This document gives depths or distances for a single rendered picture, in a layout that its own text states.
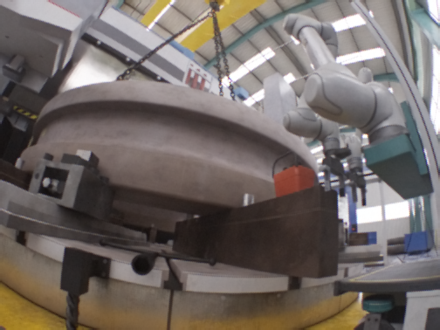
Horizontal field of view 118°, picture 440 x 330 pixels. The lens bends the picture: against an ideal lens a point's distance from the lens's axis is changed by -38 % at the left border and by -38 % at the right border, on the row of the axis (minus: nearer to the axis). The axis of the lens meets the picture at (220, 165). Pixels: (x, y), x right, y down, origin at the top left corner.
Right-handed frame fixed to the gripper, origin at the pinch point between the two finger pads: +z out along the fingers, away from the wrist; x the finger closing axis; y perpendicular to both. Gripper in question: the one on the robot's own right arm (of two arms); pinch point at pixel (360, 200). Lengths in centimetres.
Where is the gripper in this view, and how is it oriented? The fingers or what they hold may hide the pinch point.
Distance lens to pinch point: 121.1
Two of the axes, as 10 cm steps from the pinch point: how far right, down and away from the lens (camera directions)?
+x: 8.5, 2.8, 4.5
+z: -1.1, 9.2, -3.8
